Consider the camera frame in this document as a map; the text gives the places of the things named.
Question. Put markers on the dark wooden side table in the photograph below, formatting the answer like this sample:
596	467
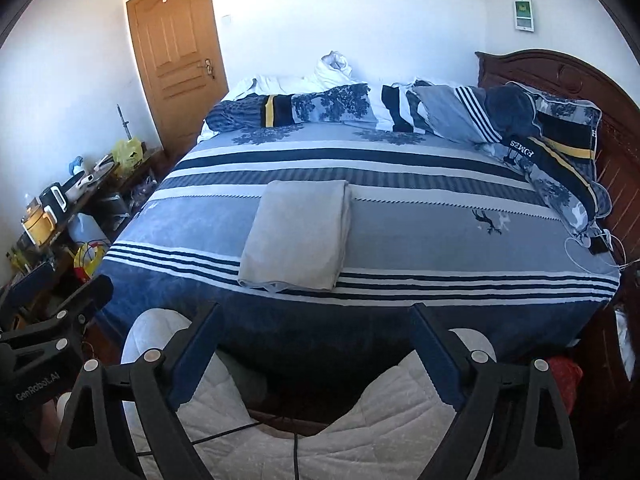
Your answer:
85	201

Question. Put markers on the yellow container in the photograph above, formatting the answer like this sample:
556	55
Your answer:
37	224

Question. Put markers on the blue striped bed sheet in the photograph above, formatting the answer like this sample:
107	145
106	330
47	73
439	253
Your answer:
425	240

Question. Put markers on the grey cloth white stripes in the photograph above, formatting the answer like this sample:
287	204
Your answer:
450	110

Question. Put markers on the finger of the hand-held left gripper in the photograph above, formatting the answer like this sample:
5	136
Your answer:
30	285
92	292

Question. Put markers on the dark blue fleece cloth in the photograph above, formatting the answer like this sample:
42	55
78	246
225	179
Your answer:
510	107

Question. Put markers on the thin metal rod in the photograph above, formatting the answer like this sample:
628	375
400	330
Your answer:
121	120

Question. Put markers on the navy white striped pillow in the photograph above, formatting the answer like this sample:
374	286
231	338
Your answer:
395	110

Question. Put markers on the dark wooden headboard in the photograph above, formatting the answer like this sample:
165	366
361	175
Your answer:
550	67

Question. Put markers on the red bag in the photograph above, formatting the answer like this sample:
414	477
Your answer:
567	372

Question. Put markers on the wooden door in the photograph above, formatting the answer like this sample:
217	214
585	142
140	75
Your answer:
175	60

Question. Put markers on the black white small appliance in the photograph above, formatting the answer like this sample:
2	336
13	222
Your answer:
52	201

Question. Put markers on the black phone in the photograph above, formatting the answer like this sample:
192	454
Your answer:
596	247

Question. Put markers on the yellow plastic bag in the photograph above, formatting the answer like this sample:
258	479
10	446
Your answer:
127	152

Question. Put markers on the blue floral pillow yellow stripe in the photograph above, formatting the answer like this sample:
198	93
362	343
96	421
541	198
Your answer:
570	120
325	102
555	185

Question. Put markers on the white wall control panel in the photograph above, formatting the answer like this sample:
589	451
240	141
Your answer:
523	15

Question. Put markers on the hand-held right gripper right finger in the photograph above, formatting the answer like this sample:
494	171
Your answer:
440	362

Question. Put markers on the clear plastic jug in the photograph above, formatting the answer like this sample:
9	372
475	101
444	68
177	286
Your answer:
85	229

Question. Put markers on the white duvet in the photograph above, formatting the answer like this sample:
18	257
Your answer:
330	72

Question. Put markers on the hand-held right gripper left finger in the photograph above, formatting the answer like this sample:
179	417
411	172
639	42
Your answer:
195	357

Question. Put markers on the beige garment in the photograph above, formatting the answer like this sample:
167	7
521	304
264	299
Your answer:
300	230

